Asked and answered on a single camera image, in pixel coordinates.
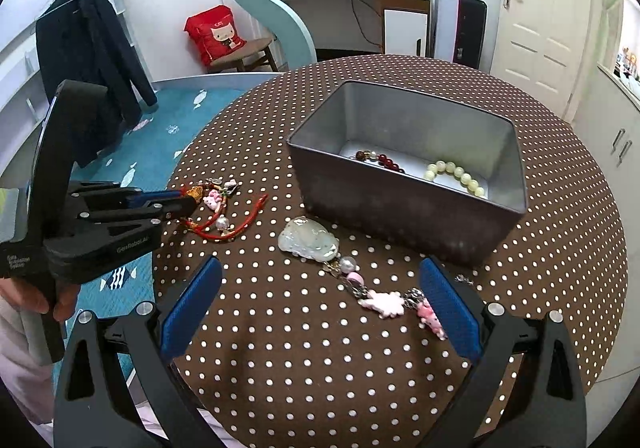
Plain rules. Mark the white sideboard cabinet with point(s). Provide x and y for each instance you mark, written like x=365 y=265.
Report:
x=600 y=127

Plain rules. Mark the small colourful figurines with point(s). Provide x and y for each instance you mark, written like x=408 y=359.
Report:
x=630 y=61

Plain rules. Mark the brown polka dot tablecloth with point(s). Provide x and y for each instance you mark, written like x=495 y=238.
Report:
x=300 y=353

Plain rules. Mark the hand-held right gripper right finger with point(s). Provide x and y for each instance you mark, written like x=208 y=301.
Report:
x=450 y=308

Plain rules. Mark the white and black suitcase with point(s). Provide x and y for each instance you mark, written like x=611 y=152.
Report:
x=457 y=27

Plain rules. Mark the person's white clothing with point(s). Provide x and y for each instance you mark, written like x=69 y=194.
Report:
x=25 y=363

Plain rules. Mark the jade pendant with pink charms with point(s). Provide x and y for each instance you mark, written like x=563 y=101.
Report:
x=310 y=238

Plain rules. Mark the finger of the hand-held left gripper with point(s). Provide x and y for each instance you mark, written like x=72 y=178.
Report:
x=125 y=218
x=150 y=199

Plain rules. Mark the teal loft bed frame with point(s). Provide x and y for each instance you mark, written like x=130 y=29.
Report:
x=260 y=2

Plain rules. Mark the red cartoon bag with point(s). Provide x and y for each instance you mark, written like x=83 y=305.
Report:
x=215 y=32

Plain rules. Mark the dark hanging jacket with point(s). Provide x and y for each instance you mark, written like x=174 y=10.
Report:
x=90 y=77

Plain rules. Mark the wooden cabinet with white door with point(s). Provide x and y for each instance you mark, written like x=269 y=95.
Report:
x=402 y=27

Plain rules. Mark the white panel door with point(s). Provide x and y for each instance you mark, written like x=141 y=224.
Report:
x=530 y=37

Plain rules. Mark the wooden chair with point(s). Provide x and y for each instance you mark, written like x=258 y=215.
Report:
x=250 y=47

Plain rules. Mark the grey metal tin box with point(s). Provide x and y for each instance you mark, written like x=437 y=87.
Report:
x=400 y=213

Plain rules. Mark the person's left hand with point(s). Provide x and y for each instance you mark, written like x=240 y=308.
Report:
x=67 y=303

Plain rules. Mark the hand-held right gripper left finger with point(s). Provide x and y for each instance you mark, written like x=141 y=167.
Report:
x=192 y=308

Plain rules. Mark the blue printed bed cover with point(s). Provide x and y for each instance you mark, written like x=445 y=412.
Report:
x=165 y=137

